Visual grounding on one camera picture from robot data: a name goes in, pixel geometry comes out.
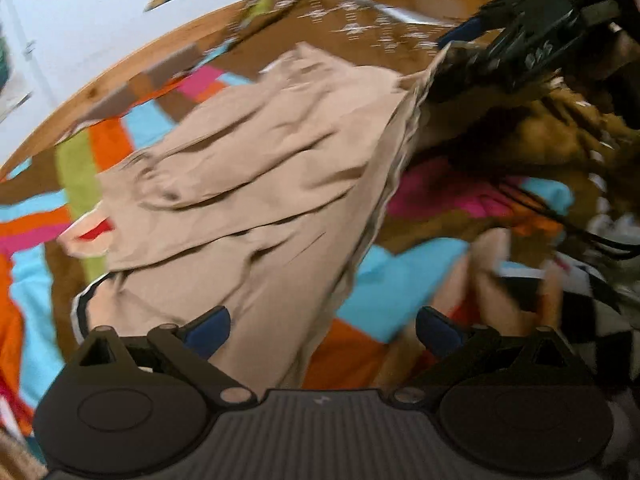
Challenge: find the beige large garment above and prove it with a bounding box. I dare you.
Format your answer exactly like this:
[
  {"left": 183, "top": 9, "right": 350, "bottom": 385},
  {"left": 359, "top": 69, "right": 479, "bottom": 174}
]
[{"left": 60, "top": 44, "right": 434, "bottom": 393}]

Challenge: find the person's right hand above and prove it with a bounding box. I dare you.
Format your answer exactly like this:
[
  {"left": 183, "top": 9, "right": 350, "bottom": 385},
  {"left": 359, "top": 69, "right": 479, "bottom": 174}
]
[{"left": 431, "top": 229, "right": 563, "bottom": 336}]

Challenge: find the colourful striped monkey bedspread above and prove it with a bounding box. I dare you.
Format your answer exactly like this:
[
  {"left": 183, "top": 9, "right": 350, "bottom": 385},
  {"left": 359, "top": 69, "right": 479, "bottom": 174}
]
[{"left": 0, "top": 0, "right": 640, "bottom": 441}]

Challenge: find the black white checkered cloth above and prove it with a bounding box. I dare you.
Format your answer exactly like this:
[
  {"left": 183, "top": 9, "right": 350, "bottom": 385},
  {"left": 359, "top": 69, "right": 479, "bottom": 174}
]
[{"left": 499, "top": 253, "right": 640, "bottom": 391}]

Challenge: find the black cable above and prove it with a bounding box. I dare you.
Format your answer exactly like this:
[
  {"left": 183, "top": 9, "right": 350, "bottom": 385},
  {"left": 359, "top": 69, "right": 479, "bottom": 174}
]
[{"left": 499, "top": 179, "right": 640, "bottom": 261}]

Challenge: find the wooden bed frame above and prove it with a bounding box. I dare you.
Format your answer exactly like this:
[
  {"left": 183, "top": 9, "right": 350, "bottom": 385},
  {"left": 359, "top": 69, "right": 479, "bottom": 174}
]
[{"left": 0, "top": 0, "right": 551, "bottom": 181}]

